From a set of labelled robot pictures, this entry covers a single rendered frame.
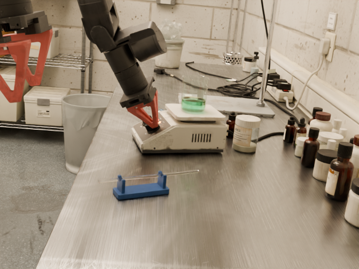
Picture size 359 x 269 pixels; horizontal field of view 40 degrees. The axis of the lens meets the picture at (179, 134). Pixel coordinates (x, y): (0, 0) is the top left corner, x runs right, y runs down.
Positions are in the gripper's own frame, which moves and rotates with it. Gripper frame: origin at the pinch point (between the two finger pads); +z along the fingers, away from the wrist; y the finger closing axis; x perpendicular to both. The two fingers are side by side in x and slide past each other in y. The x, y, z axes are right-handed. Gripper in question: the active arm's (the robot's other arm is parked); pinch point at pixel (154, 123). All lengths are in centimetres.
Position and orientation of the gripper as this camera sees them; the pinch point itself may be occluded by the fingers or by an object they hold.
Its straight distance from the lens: 110.7
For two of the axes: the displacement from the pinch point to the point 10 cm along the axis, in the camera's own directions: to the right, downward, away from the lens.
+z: 4.0, 8.2, 4.0
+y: 1.0, -4.7, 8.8
